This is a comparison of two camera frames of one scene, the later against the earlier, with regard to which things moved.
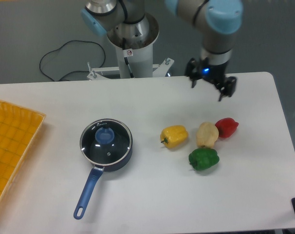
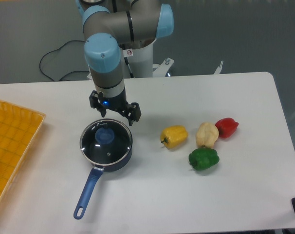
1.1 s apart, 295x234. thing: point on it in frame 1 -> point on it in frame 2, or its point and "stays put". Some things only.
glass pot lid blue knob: x=106 y=142 stays put
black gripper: x=213 y=73 -> x=132 y=111
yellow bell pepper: x=173 y=136 stays put
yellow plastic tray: x=14 y=130 stays put
